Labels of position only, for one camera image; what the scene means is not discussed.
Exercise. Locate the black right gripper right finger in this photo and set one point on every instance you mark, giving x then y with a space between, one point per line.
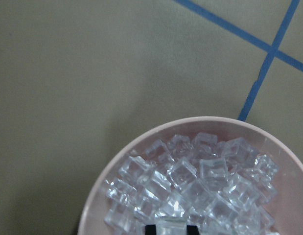
192 230

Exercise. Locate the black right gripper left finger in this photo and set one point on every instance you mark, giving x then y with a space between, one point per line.
150 229

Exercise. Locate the clear ice cube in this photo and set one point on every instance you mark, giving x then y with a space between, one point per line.
171 226

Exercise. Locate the pile of clear ice cubes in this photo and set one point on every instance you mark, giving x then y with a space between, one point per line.
219 186

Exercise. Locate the pink bowl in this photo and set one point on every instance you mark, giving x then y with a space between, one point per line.
286 207

